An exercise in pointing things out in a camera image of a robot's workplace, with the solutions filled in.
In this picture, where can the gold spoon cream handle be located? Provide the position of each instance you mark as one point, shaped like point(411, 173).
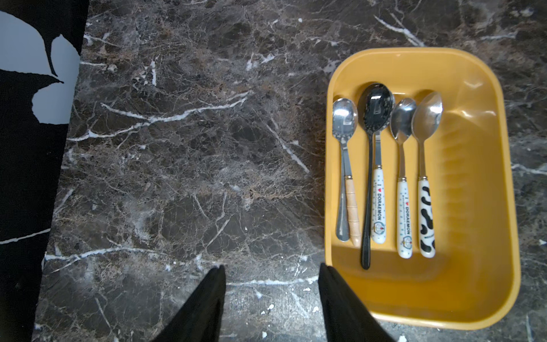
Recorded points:
point(351, 202)

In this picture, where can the black spoon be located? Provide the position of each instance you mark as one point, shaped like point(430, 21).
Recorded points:
point(374, 108)

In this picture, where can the plain silver spoon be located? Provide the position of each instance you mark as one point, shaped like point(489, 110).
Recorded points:
point(344, 126)

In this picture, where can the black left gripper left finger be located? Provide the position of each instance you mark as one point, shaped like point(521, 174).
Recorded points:
point(200, 318)

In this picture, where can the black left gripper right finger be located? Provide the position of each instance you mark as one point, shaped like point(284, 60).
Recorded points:
point(345, 316)

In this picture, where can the yellow storage box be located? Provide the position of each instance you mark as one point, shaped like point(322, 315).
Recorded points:
point(474, 278)

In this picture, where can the silver spoon Doraemon white handle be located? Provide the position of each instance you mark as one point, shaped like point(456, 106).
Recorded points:
point(378, 202)

